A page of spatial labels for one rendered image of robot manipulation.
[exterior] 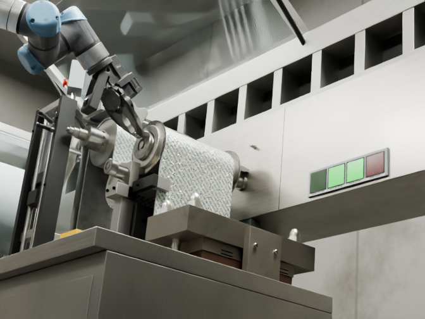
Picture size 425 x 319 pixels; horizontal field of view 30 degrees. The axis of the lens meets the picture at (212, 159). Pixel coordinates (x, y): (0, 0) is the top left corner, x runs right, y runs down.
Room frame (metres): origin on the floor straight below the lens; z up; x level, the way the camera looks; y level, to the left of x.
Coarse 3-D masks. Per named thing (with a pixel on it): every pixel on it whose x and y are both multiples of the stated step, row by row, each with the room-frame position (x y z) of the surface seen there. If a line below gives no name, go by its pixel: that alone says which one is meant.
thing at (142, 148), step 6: (144, 132) 1.86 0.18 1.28; (150, 132) 1.86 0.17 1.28; (144, 138) 1.85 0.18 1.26; (150, 138) 1.83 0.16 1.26; (138, 144) 1.87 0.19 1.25; (144, 144) 1.86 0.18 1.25; (150, 144) 1.83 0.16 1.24; (138, 150) 1.87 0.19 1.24; (144, 150) 1.85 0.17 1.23; (150, 150) 1.84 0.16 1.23; (138, 156) 1.87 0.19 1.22; (144, 156) 1.85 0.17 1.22
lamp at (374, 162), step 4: (368, 156) 1.70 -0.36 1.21; (372, 156) 1.69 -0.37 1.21; (376, 156) 1.68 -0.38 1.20; (380, 156) 1.67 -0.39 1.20; (368, 160) 1.70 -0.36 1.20; (372, 160) 1.69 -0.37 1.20; (376, 160) 1.68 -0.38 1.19; (380, 160) 1.67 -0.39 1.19; (368, 164) 1.70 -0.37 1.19; (372, 164) 1.69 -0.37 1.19; (376, 164) 1.68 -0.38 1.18; (380, 164) 1.67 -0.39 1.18; (368, 168) 1.70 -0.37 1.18; (372, 168) 1.69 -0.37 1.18; (376, 168) 1.68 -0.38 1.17; (380, 168) 1.67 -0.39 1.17; (368, 172) 1.70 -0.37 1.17; (372, 172) 1.69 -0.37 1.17; (376, 172) 1.68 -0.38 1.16; (380, 172) 1.67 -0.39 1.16; (368, 176) 1.70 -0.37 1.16
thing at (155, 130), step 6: (150, 126) 1.86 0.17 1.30; (156, 132) 1.83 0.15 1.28; (156, 138) 1.83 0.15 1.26; (156, 144) 1.83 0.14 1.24; (156, 150) 1.83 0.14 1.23; (150, 156) 1.85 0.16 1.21; (138, 162) 1.89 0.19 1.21; (144, 162) 1.86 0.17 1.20; (150, 162) 1.85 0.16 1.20; (234, 162) 1.98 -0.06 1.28; (156, 168) 1.88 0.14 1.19; (234, 168) 1.98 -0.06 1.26; (234, 174) 1.98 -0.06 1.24
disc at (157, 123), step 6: (156, 120) 1.85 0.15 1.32; (156, 126) 1.85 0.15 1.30; (162, 126) 1.83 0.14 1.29; (162, 132) 1.83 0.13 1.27; (162, 138) 1.82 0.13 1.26; (162, 144) 1.82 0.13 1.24; (162, 150) 1.82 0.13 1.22; (132, 156) 1.93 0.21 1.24; (156, 156) 1.84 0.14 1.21; (156, 162) 1.84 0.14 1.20; (144, 168) 1.87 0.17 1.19; (150, 168) 1.85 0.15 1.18; (144, 174) 1.88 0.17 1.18
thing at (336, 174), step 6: (330, 168) 1.80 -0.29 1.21; (336, 168) 1.78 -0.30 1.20; (342, 168) 1.77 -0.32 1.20; (330, 174) 1.80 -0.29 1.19; (336, 174) 1.78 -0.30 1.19; (342, 174) 1.77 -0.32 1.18; (330, 180) 1.80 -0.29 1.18; (336, 180) 1.78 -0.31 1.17; (342, 180) 1.77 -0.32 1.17; (330, 186) 1.80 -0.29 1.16
